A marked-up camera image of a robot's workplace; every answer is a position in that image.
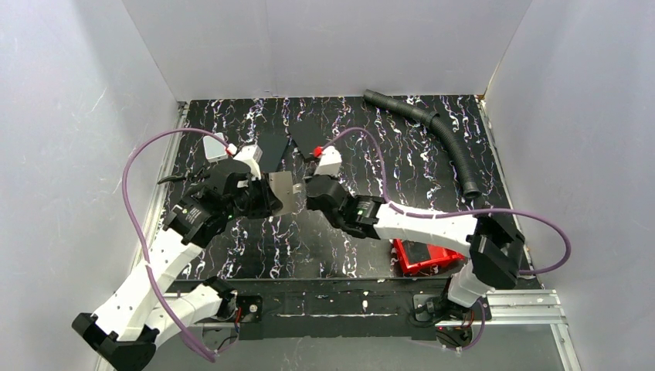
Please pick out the black pliers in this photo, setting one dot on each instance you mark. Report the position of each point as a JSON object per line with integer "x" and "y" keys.
{"x": 187, "y": 177}

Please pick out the white square box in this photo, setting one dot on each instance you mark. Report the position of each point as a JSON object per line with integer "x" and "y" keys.
{"x": 214, "y": 150}

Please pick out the red plastic bin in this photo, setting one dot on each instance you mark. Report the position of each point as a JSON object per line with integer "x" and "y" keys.
{"x": 415, "y": 257}

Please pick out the black flat box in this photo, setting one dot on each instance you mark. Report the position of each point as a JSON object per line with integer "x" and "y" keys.
{"x": 273, "y": 147}
{"x": 307, "y": 135}

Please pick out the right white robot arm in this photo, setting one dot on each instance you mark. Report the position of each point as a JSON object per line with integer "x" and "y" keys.
{"x": 492, "y": 245}

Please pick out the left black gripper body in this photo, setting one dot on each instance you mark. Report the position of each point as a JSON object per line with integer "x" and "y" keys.
{"x": 264, "y": 199}

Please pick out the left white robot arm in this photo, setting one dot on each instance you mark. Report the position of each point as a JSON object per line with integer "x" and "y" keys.
{"x": 129, "y": 327}

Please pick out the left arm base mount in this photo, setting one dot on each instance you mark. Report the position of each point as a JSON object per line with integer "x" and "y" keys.
{"x": 241, "y": 309}

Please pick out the grey leather card holder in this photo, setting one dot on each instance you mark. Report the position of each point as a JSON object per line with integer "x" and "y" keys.
{"x": 283, "y": 187}

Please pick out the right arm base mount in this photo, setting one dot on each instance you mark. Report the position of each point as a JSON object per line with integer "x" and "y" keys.
{"x": 457, "y": 328}

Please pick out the black flat box left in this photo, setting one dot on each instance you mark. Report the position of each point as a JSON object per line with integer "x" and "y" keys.
{"x": 273, "y": 147}

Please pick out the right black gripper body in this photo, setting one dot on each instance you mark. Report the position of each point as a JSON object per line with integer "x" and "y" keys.
{"x": 316, "y": 191}

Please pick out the black flat box right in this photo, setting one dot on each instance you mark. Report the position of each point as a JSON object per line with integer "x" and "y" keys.
{"x": 307, "y": 135}

